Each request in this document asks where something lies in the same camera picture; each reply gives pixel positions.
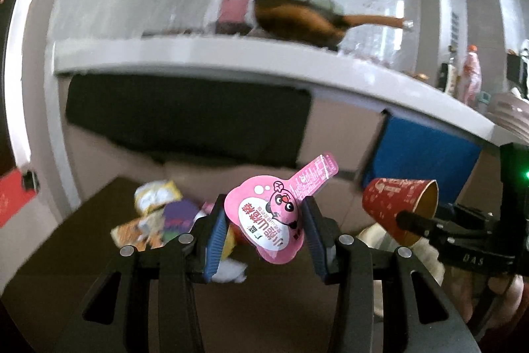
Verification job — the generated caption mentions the round white lid yellow rim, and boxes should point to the round white lid yellow rim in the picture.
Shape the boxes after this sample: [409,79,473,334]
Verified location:
[223,229,237,259]

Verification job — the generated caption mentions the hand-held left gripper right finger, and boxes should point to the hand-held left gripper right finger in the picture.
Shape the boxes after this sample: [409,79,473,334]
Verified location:
[304,196,476,353]

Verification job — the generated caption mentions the orange yellow snack wrapper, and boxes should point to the orange yellow snack wrapper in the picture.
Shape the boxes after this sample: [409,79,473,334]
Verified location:
[111,214,166,250]

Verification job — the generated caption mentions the black hanging cloth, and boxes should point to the black hanging cloth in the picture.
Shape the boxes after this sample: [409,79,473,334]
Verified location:
[65,74,312,167]

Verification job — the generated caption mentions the yellow white snack packet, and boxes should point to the yellow white snack packet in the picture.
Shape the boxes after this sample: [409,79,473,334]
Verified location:
[134,180,183,215]

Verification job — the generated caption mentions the red label plastic bottle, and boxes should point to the red label plastic bottle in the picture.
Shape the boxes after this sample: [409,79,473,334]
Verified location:
[461,44,482,108]

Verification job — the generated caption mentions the person's right hand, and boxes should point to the person's right hand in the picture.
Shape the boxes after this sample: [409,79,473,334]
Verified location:
[454,274,529,334]

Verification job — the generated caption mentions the pink plastic basket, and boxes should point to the pink plastic basket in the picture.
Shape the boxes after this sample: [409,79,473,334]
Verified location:
[488,92,529,139]

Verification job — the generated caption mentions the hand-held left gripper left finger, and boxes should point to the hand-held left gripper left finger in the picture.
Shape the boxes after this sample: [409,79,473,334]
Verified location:
[54,204,230,353]

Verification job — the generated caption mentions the red floor mat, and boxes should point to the red floor mat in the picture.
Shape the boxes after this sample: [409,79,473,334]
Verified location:
[0,171,21,227]

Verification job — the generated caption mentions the black knife block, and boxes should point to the black knife block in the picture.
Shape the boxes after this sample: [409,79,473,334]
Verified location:
[506,53,529,85]

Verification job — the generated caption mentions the blue hanging cloth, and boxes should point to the blue hanging cloth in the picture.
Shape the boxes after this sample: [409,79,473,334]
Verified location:
[364,115,482,197]

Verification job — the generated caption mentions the black wok with wooden handle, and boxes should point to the black wok with wooden handle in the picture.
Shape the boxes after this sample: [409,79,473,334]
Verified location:
[253,0,414,53]

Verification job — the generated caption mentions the pink lidded snack cup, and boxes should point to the pink lidded snack cup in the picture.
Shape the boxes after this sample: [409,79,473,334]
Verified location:
[224,154,340,265]

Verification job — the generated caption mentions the purple snack packet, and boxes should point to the purple snack packet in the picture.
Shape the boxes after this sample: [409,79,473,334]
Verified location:
[163,200,199,238]

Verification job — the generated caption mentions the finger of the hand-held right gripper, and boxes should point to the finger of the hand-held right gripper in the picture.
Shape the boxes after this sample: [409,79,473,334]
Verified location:
[396,203,497,245]

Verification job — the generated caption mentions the grey kitchen countertop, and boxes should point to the grey kitchen countertop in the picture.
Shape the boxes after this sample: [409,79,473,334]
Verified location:
[54,34,529,147]

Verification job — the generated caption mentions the brown tablecloth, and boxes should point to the brown tablecloth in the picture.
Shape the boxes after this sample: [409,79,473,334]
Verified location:
[0,176,375,353]

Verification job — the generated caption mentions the cartoon wall poster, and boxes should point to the cartoon wall poster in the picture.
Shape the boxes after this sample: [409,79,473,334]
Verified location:
[182,0,410,60]

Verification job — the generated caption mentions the dark sauce bottle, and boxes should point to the dark sauce bottle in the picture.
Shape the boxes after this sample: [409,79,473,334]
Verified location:
[440,55,461,97]

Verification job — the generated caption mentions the red paper cup gold interior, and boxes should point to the red paper cup gold interior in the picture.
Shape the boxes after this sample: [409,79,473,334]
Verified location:
[361,178,439,247]

